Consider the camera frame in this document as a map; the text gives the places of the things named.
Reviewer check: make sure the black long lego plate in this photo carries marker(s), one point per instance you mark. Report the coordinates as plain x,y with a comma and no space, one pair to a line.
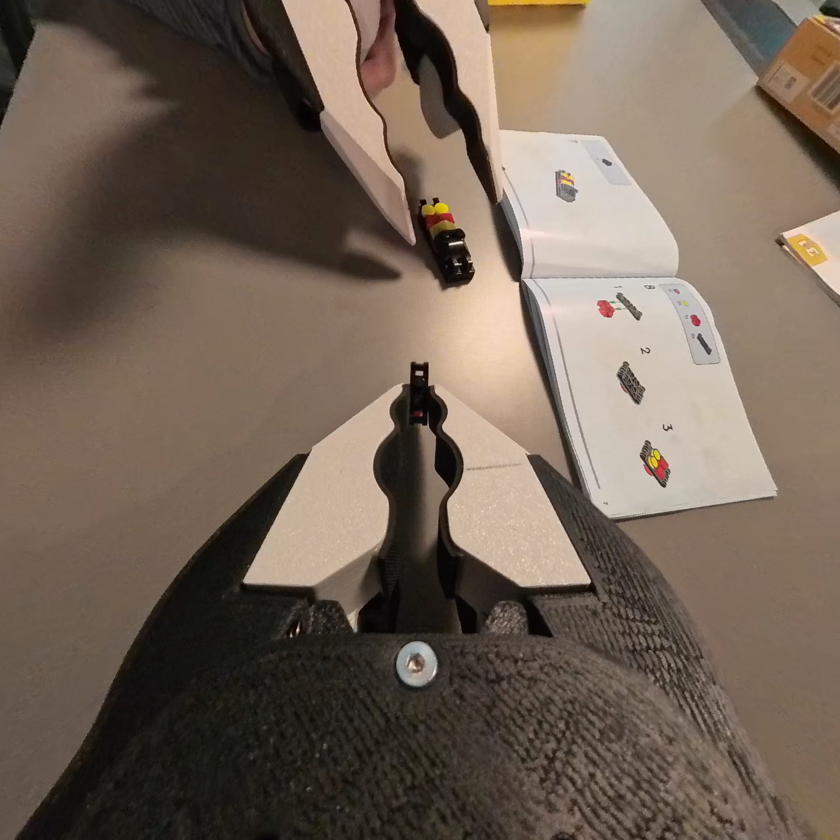
418,384

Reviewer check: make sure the colourful printed leaflet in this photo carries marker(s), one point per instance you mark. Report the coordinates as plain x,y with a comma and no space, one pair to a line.
817,253

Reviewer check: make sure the yellow cardboard toy box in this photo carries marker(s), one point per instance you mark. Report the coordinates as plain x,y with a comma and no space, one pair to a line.
807,72

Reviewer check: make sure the person's left hand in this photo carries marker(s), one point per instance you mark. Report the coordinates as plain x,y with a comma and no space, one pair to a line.
380,62

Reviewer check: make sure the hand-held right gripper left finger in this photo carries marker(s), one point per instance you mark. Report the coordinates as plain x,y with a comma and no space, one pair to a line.
315,525

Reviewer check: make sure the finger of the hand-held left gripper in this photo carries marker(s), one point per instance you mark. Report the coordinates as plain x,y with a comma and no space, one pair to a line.
476,79
341,98

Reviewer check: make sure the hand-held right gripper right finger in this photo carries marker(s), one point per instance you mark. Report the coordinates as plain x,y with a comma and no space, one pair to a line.
518,525

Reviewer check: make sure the yellow plastic bin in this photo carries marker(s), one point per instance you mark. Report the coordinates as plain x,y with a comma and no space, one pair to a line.
538,2

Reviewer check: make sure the instruction booklet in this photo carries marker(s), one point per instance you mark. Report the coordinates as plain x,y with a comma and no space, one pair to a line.
643,394

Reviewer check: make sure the black red yellow lego assembly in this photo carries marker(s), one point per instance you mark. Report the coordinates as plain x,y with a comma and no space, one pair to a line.
449,246

